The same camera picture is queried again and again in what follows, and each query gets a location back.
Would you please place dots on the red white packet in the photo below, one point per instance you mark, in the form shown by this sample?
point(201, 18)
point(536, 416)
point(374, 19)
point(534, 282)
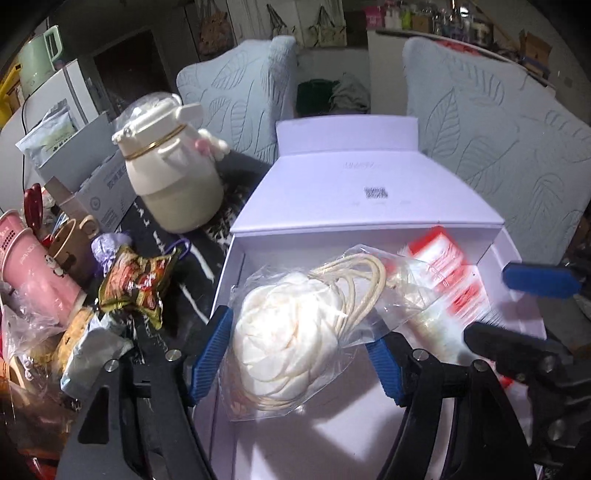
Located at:
point(438, 258)

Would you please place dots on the brown patterned hanging bag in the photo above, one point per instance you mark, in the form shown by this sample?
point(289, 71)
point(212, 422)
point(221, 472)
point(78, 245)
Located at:
point(210, 27)

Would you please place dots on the leaf pattern covered chair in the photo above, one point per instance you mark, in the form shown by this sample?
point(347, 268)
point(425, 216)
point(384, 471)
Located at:
point(498, 138)
point(240, 87)

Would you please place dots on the yellow snack bag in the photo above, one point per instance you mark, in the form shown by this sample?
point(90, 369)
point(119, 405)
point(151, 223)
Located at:
point(74, 332)

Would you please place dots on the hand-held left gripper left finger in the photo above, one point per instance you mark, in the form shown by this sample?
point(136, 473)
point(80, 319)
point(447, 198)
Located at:
point(212, 355)

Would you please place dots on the brown gold snack packet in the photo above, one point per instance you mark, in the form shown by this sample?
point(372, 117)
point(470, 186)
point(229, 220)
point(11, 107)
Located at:
point(138, 281)

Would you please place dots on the printed white cardboard box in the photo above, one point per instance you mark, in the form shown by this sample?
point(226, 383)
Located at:
point(99, 189)

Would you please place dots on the crumpled clear plastic bags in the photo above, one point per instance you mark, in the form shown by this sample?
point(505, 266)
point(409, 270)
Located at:
point(27, 397)

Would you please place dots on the pink cup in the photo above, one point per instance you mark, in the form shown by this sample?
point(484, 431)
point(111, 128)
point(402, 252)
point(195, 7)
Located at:
point(32, 267)

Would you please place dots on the clear zip bag beige item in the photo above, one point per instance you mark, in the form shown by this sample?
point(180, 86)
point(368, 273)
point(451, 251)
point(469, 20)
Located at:
point(434, 332)

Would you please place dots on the brown mug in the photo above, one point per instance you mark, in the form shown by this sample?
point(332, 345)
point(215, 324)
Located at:
point(69, 249)

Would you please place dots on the white cloth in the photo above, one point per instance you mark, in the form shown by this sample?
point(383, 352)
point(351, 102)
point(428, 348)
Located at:
point(286, 332)

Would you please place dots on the pale lavender cardboard box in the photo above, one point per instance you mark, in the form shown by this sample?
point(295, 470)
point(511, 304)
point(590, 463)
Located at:
point(369, 170)

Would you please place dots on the dark wooden door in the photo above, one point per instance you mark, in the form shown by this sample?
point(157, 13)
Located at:
point(129, 69)

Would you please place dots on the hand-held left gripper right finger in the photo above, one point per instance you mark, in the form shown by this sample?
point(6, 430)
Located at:
point(385, 369)

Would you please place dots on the dark green bag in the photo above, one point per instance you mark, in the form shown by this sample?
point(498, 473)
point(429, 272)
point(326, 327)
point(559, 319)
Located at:
point(314, 97)

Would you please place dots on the white green pouch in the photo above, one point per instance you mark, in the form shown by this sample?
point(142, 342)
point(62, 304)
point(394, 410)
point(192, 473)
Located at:
point(51, 134)

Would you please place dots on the canvas tote bag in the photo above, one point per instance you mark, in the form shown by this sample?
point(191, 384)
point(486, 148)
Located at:
point(323, 30)
point(277, 23)

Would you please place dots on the pale green electric kettle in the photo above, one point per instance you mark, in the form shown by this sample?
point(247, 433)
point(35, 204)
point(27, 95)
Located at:
point(39, 64)

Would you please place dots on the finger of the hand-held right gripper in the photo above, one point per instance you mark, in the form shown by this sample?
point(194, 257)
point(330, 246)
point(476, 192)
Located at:
point(540, 279)
point(508, 346)

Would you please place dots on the grey crumpled cloth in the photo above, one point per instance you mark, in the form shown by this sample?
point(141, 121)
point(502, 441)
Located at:
point(351, 94)

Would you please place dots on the row of shelf bottles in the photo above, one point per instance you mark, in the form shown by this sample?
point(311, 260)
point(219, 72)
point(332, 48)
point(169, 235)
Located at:
point(425, 18)

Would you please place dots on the black white patterned tablecloth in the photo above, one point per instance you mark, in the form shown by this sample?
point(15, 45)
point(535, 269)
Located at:
point(189, 286)

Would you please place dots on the open brown cardboard box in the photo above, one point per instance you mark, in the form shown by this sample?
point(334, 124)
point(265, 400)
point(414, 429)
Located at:
point(535, 50)

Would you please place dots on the cream water bottle gold band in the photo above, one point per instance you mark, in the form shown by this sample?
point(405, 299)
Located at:
point(171, 184)

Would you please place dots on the white fridge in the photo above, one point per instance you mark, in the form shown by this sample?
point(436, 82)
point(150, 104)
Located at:
point(69, 92)

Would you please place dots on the silver foil packet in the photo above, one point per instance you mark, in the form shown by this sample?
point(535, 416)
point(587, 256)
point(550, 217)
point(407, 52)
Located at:
point(92, 355)

